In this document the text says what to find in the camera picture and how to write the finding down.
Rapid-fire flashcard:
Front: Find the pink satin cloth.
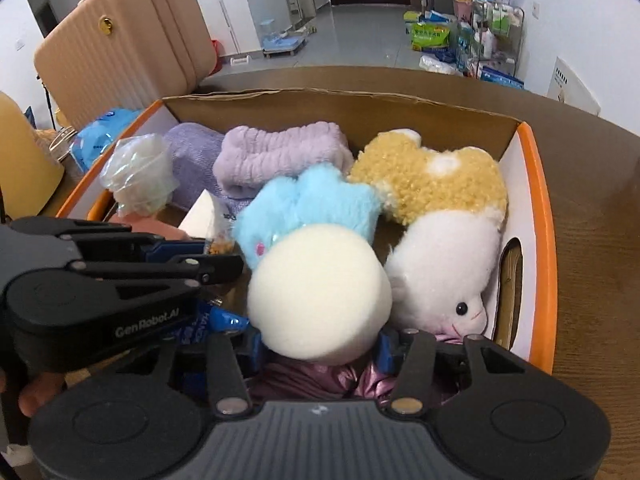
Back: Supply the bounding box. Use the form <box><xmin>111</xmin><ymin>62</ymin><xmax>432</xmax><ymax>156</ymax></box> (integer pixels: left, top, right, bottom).
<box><xmin>247</xmin><ymin>332</ymin><xmax>456</xmax><ymax>408</ymax></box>

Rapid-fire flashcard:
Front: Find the red and orange cardboard box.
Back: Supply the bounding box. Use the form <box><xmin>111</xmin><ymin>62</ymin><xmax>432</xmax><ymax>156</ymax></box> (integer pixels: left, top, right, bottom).
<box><xmin>55</xmin><ymin>89</ymin><xmax>558</xmax><ymax>376</ymax></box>

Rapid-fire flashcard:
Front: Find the cream round sponge ball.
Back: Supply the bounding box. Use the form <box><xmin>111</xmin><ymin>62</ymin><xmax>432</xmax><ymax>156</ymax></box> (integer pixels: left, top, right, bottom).
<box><xmin>247</xmin><ymin>224</ymin><xmax>393</xmax><ymax>366</ymax></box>

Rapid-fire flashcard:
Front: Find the clear plastic bundle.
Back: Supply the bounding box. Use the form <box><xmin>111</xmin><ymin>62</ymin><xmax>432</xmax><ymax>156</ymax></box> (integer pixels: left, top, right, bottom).
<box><xmin>99</xmin><ymin>133</ymin><xmax>177</xmax><ymax>216</ymax></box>

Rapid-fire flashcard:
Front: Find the yellow and white plush toy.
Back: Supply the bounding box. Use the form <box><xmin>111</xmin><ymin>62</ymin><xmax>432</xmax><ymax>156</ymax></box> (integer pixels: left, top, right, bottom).
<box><xmin>347</xmin><ymin>128</ymin><xmax>510</xmax><ymax>343</ymax></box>

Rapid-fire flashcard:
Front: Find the person's left hand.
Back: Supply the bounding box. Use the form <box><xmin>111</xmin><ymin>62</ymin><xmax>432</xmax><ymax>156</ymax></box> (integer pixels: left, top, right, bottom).
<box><xmin>17</xmin><ymin>371</ymin><xmax>68</xmax><ymax>418</ymax></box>

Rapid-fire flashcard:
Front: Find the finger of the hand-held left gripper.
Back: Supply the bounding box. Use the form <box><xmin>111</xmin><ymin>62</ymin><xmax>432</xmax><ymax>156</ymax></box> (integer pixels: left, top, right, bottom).
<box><xmin>10</xmin><ymin>216</ymin><xmax>208</xmax><ymax>263</ymax></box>
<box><xmin>70</xmin><ymin>254</ymin><xmax>245</xmax><ymax>288</ymax></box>

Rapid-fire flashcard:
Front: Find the yellow thermos jug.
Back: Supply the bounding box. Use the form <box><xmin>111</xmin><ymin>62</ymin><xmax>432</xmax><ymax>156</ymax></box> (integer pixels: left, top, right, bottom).
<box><xmin>0</xmin><ymin>91</ymin><xmax>66</xmax><ymax>218</ymax></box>

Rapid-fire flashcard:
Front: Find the small clear snack packet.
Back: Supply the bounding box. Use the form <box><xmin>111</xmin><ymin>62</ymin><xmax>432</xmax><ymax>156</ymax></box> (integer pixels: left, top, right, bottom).
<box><xmin>205</xmin><ymin>235</ymin><xmax>236</xmax><ymax>257</ymax></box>

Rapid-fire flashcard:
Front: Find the lilac fluffy towel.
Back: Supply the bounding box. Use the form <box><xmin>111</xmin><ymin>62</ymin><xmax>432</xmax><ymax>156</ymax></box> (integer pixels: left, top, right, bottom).
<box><xmin>212</xmin><ymin>122</ymin><xmax>356</xmax><ymax>201</ymax></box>

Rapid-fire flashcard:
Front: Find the pink ribbed suitcase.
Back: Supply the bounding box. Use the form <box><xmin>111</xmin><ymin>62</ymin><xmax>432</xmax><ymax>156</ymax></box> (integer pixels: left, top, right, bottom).
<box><xmin>34</xmin><ymin>0</ymin><xmax>218</xmax><ymax>131</ymax></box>

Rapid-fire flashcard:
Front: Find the green printed bag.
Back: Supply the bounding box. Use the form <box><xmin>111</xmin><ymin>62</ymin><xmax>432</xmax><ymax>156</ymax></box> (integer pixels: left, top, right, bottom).
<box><xmin>410</xmin><ymin>22</ymin><xmax>451</xmax><ymax>52</ymax></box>

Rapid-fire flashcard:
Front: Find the white plastic bag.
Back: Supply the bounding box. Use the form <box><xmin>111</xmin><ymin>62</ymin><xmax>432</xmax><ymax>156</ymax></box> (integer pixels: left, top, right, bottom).
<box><xmin>419</xmin><ymin>54</ymin><xmax>458</xmax><ymax>76</ymax></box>

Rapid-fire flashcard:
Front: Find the purple knit cloth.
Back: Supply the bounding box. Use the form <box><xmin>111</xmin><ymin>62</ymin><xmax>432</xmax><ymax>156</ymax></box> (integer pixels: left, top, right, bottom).
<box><xmin>162</xmin><ymin>122</ymin><xmax>256</xmax><ymax>216</ymax></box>

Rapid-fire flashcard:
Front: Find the flat blue packet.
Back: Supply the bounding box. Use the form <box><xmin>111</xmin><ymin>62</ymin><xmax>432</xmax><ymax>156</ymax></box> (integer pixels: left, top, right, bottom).
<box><xmin>480</xmin><ymin>65</ymin><xmax>526</xmax><ymax>91</ymax></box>

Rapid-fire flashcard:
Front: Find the large blue tissue pack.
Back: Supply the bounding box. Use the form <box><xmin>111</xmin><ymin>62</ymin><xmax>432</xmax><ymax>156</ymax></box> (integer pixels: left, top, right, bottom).
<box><xmin>70</xmin><ymin>107</ymin><xmax>143</xmax><ymax>171</ymax></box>

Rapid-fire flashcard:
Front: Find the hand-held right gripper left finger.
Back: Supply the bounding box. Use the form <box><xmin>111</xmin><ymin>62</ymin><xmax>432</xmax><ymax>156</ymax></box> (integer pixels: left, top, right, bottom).
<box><xmin>135</xmin><ymin>331</ymin><xmax>264</xmax><ymax>416</ymax></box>

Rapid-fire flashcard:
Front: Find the light blue plush toy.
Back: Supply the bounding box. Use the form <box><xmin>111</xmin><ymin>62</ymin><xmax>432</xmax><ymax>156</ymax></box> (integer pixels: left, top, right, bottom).
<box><xmin>232</xmin><ymin>165</ymin><xmax>386</xmax><ymax>271</ymax></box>

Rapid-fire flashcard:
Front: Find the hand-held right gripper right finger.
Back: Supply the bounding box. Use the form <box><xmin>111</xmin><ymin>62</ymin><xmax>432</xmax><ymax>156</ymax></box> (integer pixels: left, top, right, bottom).
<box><xmin>376</xmin><ymin>329</ymin><xmax>526</xmax><ymax>417</ymax></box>

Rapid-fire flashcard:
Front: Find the small blue tissue packet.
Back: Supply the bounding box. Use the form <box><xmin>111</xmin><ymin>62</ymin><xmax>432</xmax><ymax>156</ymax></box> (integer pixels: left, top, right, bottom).
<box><xmin>175</xmin><ymin>300</ymin><xmax>261</xmax><ymax>376</ymax></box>

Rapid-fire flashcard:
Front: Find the wire storage rack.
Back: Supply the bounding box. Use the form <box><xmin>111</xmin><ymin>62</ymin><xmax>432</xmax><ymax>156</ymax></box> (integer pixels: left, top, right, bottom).
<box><xmin>455</xmin><ymin>0</ymin><xmax>523</xmax><ymax>81</ymax></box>

